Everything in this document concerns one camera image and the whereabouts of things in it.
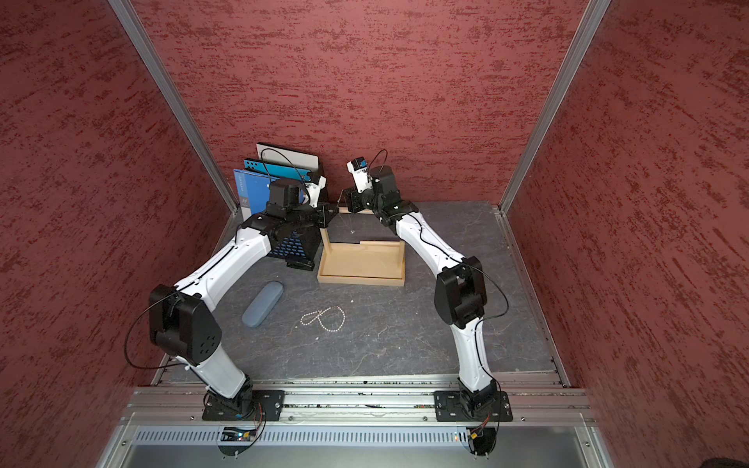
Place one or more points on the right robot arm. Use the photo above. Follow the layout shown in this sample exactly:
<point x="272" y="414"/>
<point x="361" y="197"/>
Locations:
<point x="460" y="291"/>

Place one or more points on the aluminium corner post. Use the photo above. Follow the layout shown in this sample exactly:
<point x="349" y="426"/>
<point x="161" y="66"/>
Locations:
<point x="130" y="21"/>
<point x="591" y="19"/>

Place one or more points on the right aluminium corner post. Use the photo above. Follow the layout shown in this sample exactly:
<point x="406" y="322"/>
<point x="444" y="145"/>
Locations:
<point x="591" y="19"/>

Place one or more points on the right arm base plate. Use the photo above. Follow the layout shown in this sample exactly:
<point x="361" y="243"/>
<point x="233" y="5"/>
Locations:
<point x="449" y="409"/>

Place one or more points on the black stapler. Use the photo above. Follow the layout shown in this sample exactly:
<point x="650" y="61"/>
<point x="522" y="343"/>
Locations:
<point x="300" y="264"/>

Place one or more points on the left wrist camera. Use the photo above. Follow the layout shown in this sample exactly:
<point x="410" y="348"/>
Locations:
<point x="314" y="188"/>

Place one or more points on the left aluminium corner post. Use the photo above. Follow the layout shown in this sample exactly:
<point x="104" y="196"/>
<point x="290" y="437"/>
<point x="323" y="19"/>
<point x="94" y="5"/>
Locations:
<point x="130" y="21"/>

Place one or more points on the white folder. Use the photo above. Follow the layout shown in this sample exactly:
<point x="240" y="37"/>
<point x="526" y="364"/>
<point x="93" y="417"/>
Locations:
<point x="288" y="157"/>

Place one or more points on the blue-grey glasses case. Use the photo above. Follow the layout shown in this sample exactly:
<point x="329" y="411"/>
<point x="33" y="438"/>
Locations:
<point x="262" y="304"/>

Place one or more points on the black mesh file organizer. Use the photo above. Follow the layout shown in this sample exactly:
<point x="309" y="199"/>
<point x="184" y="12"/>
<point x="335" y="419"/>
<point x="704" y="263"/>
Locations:
<point x="299" y="241"/>

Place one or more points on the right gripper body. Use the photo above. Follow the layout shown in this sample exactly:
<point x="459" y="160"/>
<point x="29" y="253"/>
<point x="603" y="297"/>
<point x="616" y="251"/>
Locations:
<point x="363" y="200"/>

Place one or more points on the wooden jewelry display stand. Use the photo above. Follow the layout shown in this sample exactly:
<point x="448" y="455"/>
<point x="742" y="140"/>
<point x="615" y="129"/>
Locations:
<point x="368" y="263"/>

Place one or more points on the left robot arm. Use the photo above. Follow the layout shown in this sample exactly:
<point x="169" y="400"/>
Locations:
<point x="181" y="317"/>

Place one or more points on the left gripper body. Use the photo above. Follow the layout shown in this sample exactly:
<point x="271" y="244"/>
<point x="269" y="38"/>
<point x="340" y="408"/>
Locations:
<point x="322" y="210"/>

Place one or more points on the teal folder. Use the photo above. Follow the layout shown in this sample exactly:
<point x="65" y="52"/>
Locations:
<point x="278" y="171"/>

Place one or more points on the aluminium rail frame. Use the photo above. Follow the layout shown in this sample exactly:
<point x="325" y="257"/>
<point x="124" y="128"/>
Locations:
<point x="370" y="411"/>

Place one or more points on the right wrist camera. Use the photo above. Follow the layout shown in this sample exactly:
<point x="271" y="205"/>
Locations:
<point x="359" y="169"/>

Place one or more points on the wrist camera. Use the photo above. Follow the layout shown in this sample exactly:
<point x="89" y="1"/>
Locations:
<point x="359" y="169"/>
<point x="314" y="188"/>

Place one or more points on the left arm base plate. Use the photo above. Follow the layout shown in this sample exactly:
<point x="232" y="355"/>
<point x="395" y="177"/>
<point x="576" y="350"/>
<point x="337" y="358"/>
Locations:
<point x="266" y="405"/>

